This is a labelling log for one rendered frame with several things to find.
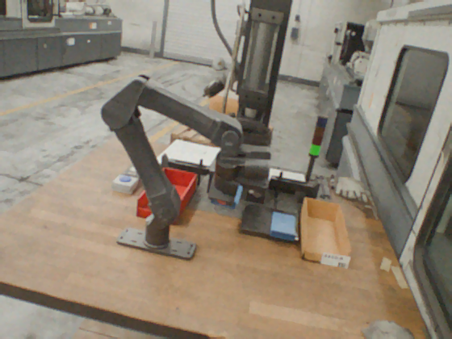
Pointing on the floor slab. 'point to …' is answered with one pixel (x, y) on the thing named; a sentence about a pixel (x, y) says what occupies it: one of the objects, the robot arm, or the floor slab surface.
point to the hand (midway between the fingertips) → (222, 201)
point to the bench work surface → (189, 268)
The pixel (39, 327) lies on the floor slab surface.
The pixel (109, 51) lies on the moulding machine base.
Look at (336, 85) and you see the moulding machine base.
